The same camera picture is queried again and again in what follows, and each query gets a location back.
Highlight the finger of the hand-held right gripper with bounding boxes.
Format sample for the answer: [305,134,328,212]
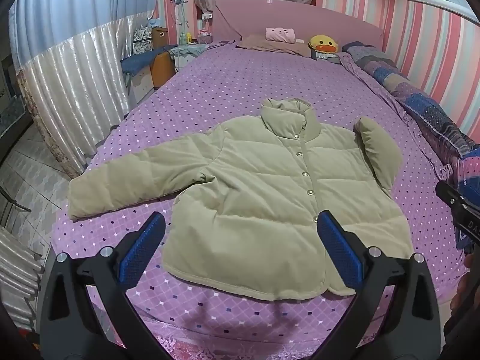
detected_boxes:
[435,181,470,215]

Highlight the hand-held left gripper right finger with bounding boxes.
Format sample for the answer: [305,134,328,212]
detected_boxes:
[316,210,442,360]

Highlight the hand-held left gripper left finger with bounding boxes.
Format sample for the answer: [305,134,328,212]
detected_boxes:
[40,211,167,360]

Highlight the beige puffer jacket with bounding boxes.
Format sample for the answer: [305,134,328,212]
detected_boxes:
[67,97,415,302]

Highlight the person's right forearm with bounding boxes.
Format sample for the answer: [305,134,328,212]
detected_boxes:
[442,309,480,360]

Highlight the person's right hand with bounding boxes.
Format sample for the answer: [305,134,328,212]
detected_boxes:
[450,254,480,319]

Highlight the patchwork quilt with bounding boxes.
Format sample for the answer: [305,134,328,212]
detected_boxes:
[339,41,480,248]

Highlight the orange wooden cabinet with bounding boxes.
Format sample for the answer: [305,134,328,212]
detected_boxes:
[150,52,177,91]

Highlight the white pleated curtain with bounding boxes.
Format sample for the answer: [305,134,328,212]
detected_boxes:
[8,0,159,180]

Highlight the dark furniture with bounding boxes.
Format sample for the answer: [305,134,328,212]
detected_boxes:
[0,55,34,164]

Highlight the blue cloth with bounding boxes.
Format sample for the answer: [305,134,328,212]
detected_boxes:
[121,47,174,76]

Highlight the yellow duck plush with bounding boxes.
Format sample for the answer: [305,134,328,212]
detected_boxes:
[308,34,340,55]

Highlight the bed with purple dotted bedspread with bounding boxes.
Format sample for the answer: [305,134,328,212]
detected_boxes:
[49,39,469,360]

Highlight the white nightstand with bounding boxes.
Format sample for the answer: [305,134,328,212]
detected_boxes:
[169,43,210,73]

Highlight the pink headboard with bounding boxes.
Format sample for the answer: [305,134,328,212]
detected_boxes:
[214,0,384,50]

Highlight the cardboard box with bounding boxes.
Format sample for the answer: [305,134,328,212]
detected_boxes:
[151,26,169,50]

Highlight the brown pillow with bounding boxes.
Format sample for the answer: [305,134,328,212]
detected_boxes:
[236,34,314,58]

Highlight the pink folded cloth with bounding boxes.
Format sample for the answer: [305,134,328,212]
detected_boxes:
[265,27,295,44]

